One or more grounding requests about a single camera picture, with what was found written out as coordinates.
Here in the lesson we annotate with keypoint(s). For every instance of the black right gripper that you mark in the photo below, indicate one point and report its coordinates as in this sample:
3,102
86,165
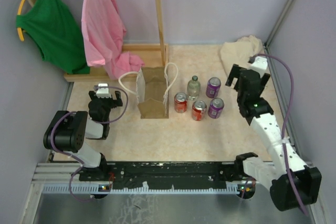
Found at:
234,73

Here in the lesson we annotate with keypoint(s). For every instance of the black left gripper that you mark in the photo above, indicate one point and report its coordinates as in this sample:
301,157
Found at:
115,103

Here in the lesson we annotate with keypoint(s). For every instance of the purple Fanta soda can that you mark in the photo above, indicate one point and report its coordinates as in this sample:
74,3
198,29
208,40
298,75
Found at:
213,87

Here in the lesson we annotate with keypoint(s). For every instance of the canvas bag with rope handles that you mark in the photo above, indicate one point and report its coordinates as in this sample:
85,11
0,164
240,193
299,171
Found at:
152,90

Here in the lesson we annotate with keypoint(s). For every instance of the green-capped Chang soda bottle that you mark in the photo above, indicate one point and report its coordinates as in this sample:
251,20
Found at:
193,88

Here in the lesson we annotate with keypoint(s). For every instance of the red Coke can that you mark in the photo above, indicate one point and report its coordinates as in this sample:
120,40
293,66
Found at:
180,102
198,110

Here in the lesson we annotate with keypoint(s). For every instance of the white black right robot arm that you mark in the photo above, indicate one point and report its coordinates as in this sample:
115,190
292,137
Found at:
292,183

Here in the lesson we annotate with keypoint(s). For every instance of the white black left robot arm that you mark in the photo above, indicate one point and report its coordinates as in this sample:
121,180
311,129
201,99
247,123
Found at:
121,126

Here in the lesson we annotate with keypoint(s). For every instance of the beige folded cloth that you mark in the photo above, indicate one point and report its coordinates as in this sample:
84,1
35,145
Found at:
239,52

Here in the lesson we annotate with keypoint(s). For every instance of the wooden clothes rack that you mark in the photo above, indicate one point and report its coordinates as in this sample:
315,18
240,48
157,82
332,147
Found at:
153,55

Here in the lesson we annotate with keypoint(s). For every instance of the pink t-shirt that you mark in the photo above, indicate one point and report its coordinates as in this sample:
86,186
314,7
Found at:
103,32

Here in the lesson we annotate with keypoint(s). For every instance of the green tank top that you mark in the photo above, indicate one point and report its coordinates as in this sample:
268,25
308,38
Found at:
52,27

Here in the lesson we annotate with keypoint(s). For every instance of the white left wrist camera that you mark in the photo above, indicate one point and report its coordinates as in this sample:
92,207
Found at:
102,91

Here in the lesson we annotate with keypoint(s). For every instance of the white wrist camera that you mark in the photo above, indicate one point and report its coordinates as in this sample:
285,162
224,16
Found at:
102,91
258,64

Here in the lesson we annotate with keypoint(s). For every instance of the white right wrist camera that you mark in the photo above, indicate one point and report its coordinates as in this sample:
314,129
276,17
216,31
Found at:
258,64

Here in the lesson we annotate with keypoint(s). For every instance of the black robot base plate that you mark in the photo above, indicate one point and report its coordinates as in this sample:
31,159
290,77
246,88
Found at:
164,175

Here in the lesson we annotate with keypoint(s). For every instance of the aluminium frame rail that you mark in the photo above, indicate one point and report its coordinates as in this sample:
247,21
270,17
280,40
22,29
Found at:
62,178

